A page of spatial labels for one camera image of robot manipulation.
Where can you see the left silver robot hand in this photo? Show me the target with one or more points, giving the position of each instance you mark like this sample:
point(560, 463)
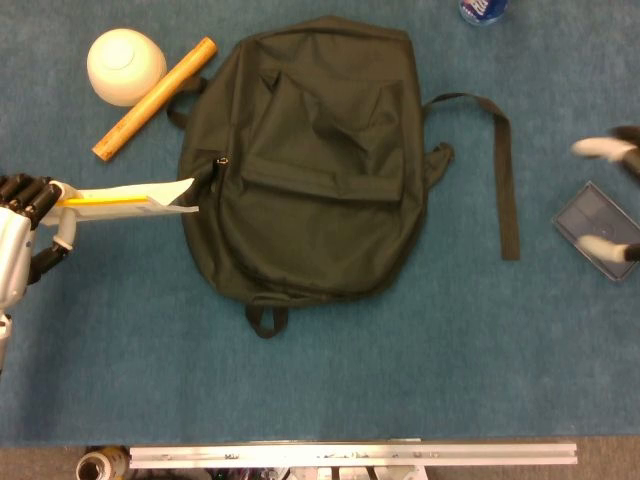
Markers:
point(12, 250)

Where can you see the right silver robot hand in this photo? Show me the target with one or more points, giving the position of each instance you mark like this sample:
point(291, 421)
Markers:
point(600, 146)

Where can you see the white and yellow book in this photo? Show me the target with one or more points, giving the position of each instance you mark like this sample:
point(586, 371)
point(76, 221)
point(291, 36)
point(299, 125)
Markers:
point(130, 202)

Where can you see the black fabric backpack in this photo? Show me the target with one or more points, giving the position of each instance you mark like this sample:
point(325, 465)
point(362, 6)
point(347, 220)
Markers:
point(310, 190)

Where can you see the wooden rolling pin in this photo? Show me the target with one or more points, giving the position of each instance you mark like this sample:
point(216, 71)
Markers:
point(150, 102)

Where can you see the white upturned bowl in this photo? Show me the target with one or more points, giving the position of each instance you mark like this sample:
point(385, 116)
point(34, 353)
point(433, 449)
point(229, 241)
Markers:
point(125, 65)

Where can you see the brown tape roll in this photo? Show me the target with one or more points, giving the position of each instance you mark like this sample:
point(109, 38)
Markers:
point(97, 462)

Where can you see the blue table cloth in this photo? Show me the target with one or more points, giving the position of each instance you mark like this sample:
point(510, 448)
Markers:
point(350, 375)

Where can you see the aluminium profile rail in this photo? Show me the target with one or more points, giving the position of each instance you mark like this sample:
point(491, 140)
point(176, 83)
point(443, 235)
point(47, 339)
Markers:
point(350, 456)

